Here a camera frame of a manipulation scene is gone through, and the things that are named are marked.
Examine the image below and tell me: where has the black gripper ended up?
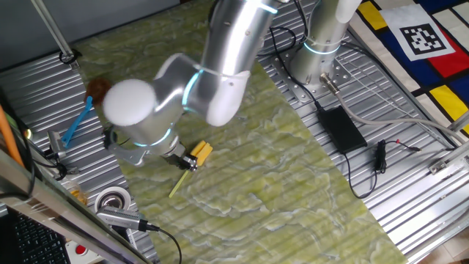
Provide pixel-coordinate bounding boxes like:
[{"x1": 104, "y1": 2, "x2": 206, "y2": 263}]
[{"x1": 160, "y1": 149, "x2": 199, "y2": 173}]

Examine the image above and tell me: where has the yellow sponge brush green handle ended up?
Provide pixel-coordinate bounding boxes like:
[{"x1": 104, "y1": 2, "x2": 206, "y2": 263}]
[{"x1": 168, "y1": 140, "x2": 214, "y2": 199}]

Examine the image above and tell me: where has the green marble pattern mat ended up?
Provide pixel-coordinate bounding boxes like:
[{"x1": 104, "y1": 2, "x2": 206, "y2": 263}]
[{"x1": 73, "y1": 0, "x2": 410, "y2": 264}]

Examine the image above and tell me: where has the silver tape roll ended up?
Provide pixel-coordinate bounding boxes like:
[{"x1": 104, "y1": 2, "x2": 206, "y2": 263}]
[{"x1": 94, "y1": 186, "x2": 132, "y2": 213}]

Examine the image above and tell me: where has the glass beaker with yellow liquid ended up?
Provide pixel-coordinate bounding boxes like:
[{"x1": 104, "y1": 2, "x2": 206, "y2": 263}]
[{"x1": 69, "y1": 181, "x2": 89, "y2": 206}]

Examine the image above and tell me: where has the black clamp tool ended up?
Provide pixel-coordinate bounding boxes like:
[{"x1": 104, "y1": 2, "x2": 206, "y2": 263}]
[{"x1": 43, "y1": 131, "x2": 80, "y2": 180}]

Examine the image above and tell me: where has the grey emergency stop box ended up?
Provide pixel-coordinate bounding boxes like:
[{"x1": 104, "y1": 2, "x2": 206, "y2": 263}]
[{"x1": 65, "y1": 240, "x2": 106, "y2": 264}]

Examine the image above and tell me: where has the black power adapter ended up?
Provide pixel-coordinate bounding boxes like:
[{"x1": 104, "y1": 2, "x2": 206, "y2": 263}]
[{"x1": 317, "y1": 105, "x2": 369, "y2": 155}]

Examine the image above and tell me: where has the black keyboard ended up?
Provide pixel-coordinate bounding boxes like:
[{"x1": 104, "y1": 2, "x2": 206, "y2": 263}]
[{"x1": 7, "y1": 208, "x2": 73, "y2": 264}]

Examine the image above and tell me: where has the orange tube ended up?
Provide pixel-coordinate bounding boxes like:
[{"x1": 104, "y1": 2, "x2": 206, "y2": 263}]
[{"x1": 0, "y1": 104, "x2": 25, "y2": 169}]

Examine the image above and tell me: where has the metal pole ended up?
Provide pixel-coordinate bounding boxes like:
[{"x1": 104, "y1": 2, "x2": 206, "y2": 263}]
[{"x1": 29, "y1": 0, "x2": 80, "y2": 70}]

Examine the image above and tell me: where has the white fiducial marker sheet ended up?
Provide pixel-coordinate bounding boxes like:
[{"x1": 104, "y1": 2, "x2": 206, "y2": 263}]
[{"x1": 379, "y1": 3, "x2": 457, "y2": 62}]

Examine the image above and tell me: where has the colourful block pattern cloth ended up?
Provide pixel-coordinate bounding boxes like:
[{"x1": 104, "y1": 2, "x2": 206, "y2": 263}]
[{"x1": 347, "y1": 0, "x2": 469, "y2": 136}]

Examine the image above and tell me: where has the grey camera bracket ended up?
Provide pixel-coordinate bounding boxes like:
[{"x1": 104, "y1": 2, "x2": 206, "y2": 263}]
[{"x1": 106, "y1": 141, "x2": 151, "y2": 166}]

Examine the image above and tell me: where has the black depth camera cable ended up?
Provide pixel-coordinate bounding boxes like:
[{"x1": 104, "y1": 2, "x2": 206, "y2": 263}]
[{"x1": 145, "y1": 222, "x2": 183, "y2": 264}]

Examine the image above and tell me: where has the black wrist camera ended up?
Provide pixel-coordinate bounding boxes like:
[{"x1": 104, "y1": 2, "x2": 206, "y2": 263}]
[{"x1": 103, "y1": 126, "x2": 118, "y2": 150}]

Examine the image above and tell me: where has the silver depth camera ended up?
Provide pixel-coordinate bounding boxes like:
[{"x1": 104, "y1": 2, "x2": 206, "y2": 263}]
[{"x1": 95, "y1": 205, "x2": 149, "y2": 232}]

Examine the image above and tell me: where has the brown scrub brush blue handle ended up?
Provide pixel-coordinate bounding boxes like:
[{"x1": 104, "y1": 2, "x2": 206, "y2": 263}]
[{"x1": 60, "y1": 77, "x2": 113, "y2": 150}]

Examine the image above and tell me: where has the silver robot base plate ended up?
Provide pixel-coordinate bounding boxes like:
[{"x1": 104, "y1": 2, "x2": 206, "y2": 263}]
[{"x1": 270, "y1": 47, "x2": 352, "y2": 106}]

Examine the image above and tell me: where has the aluminium frame bar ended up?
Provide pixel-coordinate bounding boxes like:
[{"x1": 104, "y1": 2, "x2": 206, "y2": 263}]
[
  {"x1": 0, "y1": 148, "x2": 155, "y2": 264},
  {"x1": 428, "y1": 109, "x2": 469, "y2": 175}
]

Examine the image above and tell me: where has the black adapter power cable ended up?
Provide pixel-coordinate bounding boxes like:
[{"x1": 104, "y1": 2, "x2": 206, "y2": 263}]
[{"x1": 269, "y1": 25, "x2": 324, "y2": 111}]

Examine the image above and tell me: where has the grey cable with metal connector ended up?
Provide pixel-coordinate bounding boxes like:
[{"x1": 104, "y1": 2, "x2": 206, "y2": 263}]
[{"x1": 319, "y1": 72, "x2": 469, "y2": 144}]

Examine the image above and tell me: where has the bundled black cable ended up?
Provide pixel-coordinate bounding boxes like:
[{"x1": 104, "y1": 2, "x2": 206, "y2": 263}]
[{"x1": 344, "y1": 138, "x2": 422, "y2": 200}]

